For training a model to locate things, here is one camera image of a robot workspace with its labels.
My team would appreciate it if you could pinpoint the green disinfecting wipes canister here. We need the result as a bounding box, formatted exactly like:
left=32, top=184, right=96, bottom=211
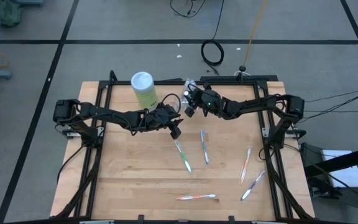
left=130, top=71, right=160, bottom=111

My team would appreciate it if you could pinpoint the purple toothbrush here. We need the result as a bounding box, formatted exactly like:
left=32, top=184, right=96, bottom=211
left=241, top=170, right=267, bottom=202

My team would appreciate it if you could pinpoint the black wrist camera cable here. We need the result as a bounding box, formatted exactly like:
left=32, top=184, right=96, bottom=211
left=161, top=93, right=182, bottom=110

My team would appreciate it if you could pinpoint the green bag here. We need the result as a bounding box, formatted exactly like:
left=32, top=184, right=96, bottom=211
left=0, top=0, right=24, bottom=27

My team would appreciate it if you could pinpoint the black aluminium table frame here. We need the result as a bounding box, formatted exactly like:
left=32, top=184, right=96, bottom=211
left=54, top=74, right=315, bottom=224

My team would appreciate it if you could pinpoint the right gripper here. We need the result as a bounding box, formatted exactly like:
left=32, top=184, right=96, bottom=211
left=184, top=84, right=228, bottom=118

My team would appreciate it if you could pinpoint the orange toothbrush in clear wrapper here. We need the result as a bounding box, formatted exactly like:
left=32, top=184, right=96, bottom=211
left=240, top=147, right=253, bottom=184
left=175, top=194, right=218, bottom=201

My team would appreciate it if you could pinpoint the black cart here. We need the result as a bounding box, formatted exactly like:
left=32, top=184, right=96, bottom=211
left=300, top=141, right=358, bottom=224

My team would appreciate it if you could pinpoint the yellow cable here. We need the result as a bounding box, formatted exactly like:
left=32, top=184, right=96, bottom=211
left=242, top=0, right=269, bottom=68

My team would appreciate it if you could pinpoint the coiled black floor cable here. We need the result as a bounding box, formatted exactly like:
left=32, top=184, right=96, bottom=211
left=200, top=0, right=226, bottom=76

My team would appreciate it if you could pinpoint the black ball-head stand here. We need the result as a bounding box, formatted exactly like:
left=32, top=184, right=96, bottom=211
left=234, top=64, right=252, bottom=84

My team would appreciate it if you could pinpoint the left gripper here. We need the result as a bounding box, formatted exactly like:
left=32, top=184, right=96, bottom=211
left=141, top=104, right=185, bottom=140

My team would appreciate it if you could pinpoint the thin black floor cable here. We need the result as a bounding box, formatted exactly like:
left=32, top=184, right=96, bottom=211
left=169, top=0, right=207, bottom=19

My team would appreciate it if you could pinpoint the green toothbrush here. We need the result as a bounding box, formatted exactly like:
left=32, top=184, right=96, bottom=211
left=174, top=139, right=193, bottom=174

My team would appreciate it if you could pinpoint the white box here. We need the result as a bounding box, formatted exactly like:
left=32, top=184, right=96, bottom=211
left=320, top=149, right=358, bottom=188

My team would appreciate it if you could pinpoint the blue toothbrush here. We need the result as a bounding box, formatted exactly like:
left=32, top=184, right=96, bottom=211
left=200, top=129, right=211, bottom=165

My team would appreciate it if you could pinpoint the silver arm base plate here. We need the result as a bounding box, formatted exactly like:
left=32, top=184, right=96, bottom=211
left=62, top=126, right=105, bottom=138
left=261, top=126, right=307, bottom=139

